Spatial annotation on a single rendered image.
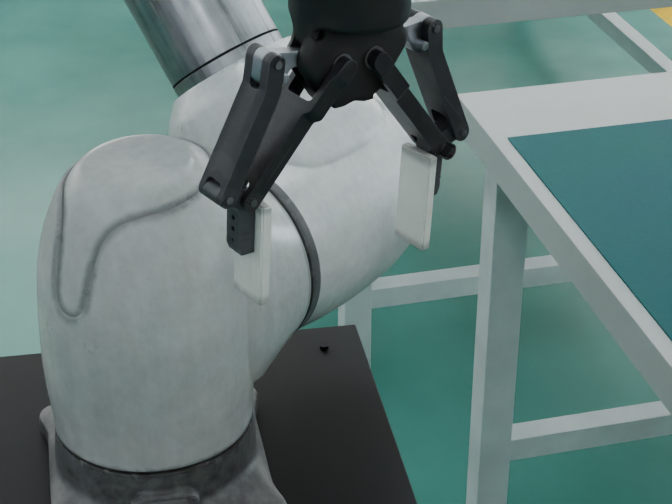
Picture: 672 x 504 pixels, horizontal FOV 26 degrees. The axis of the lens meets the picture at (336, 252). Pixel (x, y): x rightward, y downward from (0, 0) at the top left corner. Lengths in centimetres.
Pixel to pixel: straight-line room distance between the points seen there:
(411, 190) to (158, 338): 20
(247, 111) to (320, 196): 26
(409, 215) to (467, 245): 213
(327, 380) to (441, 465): 124
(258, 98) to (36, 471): 44
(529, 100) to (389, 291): 71
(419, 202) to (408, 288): 162
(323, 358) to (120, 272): 35
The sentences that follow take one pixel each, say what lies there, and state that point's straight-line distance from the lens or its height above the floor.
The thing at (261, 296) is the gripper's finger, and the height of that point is 107.
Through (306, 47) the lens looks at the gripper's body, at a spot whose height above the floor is 123.
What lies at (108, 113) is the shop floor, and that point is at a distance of 376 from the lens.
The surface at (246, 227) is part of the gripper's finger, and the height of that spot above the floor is 112.
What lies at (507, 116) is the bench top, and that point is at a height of 75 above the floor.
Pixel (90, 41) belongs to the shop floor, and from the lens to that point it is 422.
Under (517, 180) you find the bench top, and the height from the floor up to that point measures 74.
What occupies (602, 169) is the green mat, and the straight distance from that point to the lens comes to 181.
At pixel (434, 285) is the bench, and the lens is 262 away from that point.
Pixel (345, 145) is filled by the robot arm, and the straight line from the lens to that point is 116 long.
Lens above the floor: 156
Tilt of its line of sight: 30 degrees down
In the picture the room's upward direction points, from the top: straight up
